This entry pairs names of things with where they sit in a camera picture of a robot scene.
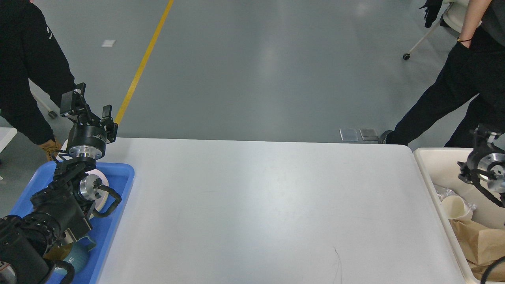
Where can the white plastic bin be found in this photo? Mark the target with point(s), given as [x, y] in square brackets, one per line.
[439, 167]

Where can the large brown paper bag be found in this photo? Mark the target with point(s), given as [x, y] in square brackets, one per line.
[497, 274]

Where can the aluminium foil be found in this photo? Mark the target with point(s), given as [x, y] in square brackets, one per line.
[443, 192]

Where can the white side table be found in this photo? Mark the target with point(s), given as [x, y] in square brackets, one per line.
[6, 135]

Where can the pink plate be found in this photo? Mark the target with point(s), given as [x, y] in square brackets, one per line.
[100, 202]

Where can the blue plastic tray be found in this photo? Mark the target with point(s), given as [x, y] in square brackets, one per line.
[120, 177]

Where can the dark green mug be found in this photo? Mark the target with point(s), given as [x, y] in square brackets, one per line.
[77, 254]

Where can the white office chair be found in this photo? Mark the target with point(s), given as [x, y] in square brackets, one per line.
[441, 13]

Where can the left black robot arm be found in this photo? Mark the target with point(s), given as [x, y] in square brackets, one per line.
[61, 211]

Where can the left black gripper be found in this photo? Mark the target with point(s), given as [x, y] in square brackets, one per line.
[85, 139]

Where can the person in black left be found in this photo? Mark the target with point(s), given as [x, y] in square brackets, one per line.
[29, 52]

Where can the paper cup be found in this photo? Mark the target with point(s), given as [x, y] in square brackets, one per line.
[455, 208]

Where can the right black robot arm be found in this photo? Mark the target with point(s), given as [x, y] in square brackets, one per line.
[484, 167]

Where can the person in black walking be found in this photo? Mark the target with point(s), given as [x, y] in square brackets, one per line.
[473, 73]

